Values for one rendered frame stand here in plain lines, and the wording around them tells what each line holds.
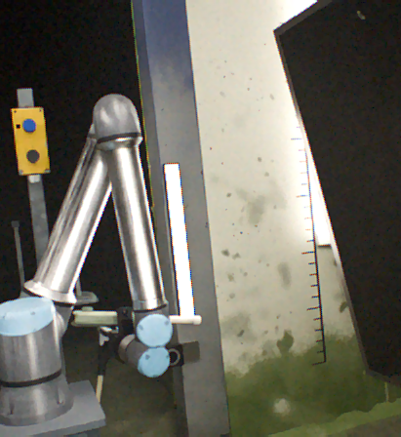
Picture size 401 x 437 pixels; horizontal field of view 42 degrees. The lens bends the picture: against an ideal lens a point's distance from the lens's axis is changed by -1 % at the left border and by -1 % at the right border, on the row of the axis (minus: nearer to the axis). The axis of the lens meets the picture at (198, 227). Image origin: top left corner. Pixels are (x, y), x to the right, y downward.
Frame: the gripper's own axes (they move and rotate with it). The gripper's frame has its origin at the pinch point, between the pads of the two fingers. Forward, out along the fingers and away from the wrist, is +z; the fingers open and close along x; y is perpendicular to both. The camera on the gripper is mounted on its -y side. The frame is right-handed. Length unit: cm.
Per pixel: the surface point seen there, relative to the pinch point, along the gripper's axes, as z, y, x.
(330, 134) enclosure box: -39, -74, 53
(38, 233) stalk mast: 49, -27, -13
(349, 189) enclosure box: -42, -57, 63
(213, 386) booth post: 10, 27, 55
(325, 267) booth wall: 0, -27, 101
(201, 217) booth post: 15, -42, 42
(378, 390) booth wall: -10, 28, 136
